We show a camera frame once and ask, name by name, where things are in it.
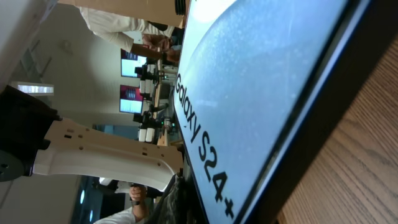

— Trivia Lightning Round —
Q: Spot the background monitor lower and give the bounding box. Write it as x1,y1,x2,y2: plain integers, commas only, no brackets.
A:
119,85,144,114

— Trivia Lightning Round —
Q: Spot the background monitor upper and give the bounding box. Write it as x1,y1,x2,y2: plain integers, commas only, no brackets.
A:
121,49,147,78

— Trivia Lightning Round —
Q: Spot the background person lower hand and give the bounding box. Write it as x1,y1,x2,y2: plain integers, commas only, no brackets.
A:
93,183,149,224

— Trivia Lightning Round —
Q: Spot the background person white shirt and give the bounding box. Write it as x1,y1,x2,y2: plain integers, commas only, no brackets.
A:
78,6,184,64

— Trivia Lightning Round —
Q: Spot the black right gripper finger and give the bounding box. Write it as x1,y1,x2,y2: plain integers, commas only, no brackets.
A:
145,174,205,224

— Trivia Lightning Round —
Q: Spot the Galaxy S24+ smartphone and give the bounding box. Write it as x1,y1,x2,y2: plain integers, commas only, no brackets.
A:
174,0,397,223

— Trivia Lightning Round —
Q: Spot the background monitor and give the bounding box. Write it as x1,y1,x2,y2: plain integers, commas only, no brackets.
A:
119,85,144,114
121,49,147,78

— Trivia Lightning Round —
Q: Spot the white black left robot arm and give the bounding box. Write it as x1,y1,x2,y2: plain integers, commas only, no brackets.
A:
1,85,183,191

